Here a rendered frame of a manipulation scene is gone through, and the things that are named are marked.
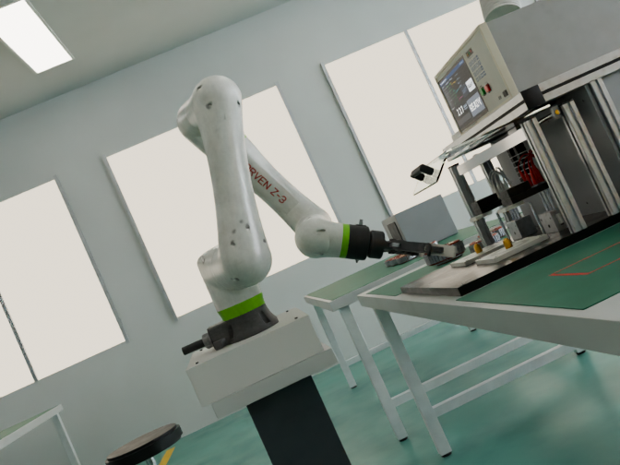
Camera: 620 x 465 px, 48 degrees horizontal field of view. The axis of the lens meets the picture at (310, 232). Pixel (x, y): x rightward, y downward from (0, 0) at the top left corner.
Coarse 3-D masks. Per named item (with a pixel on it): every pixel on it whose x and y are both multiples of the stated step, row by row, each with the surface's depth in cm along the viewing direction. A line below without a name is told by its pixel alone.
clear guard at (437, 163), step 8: (536, 112) 164; (520, 120) 168; (496, 128) 163; (504, 128) 170; (480, 136) 163; (488, 136) 171; (496, 136) 187; (464, 144) 162; (472, 144) 176; (448, 152) 166; (456, 152) 179; (440, 160) 165; (440, 168) 161; (432, 176) 168; (424, 184) 174; (432, 184) 165; (416, 192) 181
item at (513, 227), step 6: (522, 216) 206; (528, 216) 202; (510, 222) 204; (516, 222) 201; (522, 222) 201; (528, 222) 201; (510, 228) 206; (516, 228) 202; (522, 228) 201; (528, 228) 201; (534, 228) 202; (516, 234) 204; (522, 234) 201; (528, 234) 201
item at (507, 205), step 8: (520, 184) 178; (528, 184) 178; (544, 184) 178; (504, 192) 179; (512, 192) 177; (520, 192) 178; (528, 192) 177; (536, 192) 178; (544, 192) 181; (504, 200) 181; (512, 200) 177; (520, 200) 177; (544, 200) 183; (552, 200) 179; (504, 208) 179; (512, 208) 177; (552, 208) 181
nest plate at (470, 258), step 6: (486, 246) 211; (492, 246) 203; (498, 246) 196; (504, 246) 197; (474, 252) 210; (486, 252) 196; (492, 252) 196; (462, 258) 207; (468, 258) 200; (474, 258) 196; (450, 264) 210; (456, 264) 204; (462, 264) 198; (468, 264) 195
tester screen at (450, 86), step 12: (456, 72) 198; (468, 72) 190; (444, 84) 210; (456, 84) 201; (456, 96) 205; (468, 96) 197; (480, 96) 189; (456, 108) 209; (468, 108) 200; (468, 120) 204
